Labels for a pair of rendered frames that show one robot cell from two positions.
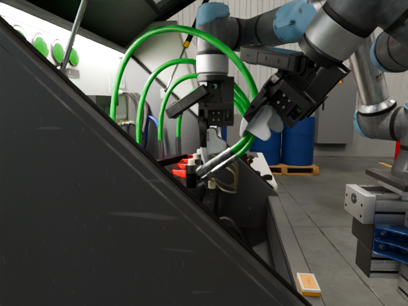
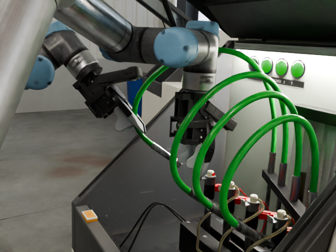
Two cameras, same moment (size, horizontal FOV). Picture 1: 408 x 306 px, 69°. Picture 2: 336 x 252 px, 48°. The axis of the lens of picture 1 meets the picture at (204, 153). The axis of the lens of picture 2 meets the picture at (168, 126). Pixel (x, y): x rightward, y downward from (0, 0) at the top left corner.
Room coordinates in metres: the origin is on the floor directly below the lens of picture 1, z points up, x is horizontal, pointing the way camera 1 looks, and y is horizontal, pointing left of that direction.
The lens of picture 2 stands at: (1.38, -0.57, 1.44)
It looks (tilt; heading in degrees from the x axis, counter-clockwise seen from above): 13 degrees down; 145
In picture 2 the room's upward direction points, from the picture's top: 3 degrees clockwise
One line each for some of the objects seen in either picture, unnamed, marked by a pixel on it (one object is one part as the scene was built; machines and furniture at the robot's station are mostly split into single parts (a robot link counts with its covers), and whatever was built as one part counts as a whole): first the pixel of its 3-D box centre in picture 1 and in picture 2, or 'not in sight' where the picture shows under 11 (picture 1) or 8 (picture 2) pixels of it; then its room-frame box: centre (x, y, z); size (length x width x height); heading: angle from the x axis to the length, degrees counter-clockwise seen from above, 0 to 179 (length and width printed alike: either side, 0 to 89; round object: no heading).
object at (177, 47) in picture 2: (252, 35); (174, 47); (0.75, -0.12, 1.43); 0.11 x 0.11 x 0.08; 28
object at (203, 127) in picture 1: (203, 128); not in sight; (0.70, 0.00, 1.21); 0.05 x 0.02 x 0.09; 174
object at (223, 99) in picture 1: (215, 102); (193, 117); (0.72, -0.03, 1.27); 0.09 x 0.08 x 0.12; 84
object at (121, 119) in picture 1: (124, 122); not in sight; (0.99, 0.27, 1.20); 0.13 x 0.03 x 0.31; 174
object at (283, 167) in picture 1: (280, 143); not in sight; (5.58, -1.45, 0.51); 1.20 x 0.85 x 1.02; 86
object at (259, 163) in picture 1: (244, 166); not in sight; (1.40, -0.19, 0.97); 0.70 x 0.22 x 0.03; 174
